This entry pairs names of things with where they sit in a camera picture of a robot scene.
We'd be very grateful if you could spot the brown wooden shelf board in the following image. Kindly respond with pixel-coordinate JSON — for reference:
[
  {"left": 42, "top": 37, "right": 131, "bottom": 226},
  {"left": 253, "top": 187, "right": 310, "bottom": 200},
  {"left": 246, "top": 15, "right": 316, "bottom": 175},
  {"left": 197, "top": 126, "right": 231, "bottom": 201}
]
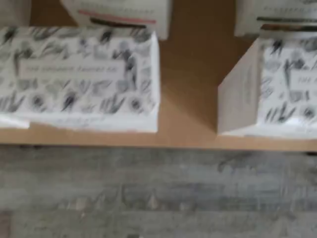
[{"left": 0, "top": 0, "right": 317, "bottom": 151}]

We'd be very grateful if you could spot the white box green strip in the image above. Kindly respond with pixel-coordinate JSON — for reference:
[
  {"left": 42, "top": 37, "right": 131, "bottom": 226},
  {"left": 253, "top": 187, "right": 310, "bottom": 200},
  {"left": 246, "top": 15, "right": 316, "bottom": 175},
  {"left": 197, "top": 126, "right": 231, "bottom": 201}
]
[
  {"left": 234, "top": 0, "right": 317, "bottom": 38},
  {"left": 217, "top": 23, "right": 317, "bottom": 137}
]

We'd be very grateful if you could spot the white box pink strip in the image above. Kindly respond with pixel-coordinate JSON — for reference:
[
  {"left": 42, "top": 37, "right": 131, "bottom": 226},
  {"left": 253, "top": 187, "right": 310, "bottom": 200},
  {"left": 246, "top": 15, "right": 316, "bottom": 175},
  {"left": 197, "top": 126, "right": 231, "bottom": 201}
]
[
  {"left": 0, "top": 26, "right": 160, "bottom": 133},
  {"left": 59, "top": 0, "right": 172, "bottom": 41}
]

